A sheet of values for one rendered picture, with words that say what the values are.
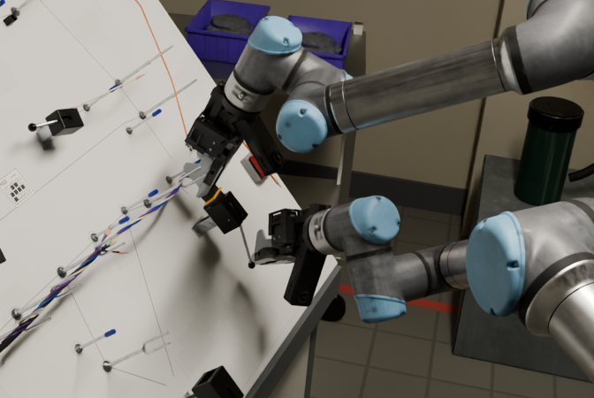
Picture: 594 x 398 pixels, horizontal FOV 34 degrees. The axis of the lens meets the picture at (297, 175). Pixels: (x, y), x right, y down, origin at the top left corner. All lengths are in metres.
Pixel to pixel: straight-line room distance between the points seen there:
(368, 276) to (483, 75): 0.37
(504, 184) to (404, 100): 2.05
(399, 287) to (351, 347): 1.75
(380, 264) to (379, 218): 0.07
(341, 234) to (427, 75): 0.31
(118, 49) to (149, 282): 0.46
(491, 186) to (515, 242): 2.24
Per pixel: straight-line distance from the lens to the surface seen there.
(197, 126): 1.63
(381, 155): 4.01
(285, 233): 1.64
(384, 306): 1.50
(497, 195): 3.32
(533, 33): 1.34
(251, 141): 1.62
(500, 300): 1.15
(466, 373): 3.25
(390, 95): 1.37
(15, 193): 1.53
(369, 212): 1.48
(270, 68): 1.52
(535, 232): 1.15
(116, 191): 1.67
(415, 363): 3.24
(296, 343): 1.90
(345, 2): 3.79
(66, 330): 1.50
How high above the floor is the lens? 2.01
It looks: 28 degrees down
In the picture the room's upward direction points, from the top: 5 degrees clockwise
